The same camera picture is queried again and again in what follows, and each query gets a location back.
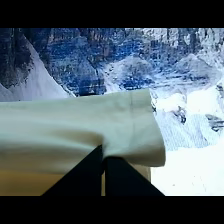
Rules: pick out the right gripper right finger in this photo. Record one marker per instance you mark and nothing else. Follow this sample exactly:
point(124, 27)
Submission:
point(125, 180)

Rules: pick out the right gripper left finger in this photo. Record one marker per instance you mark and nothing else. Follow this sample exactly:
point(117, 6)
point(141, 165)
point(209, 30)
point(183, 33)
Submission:
point(86, 178)

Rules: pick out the cream T-shirt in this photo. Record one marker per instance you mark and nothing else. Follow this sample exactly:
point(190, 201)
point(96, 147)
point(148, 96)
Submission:
point(66, 130)

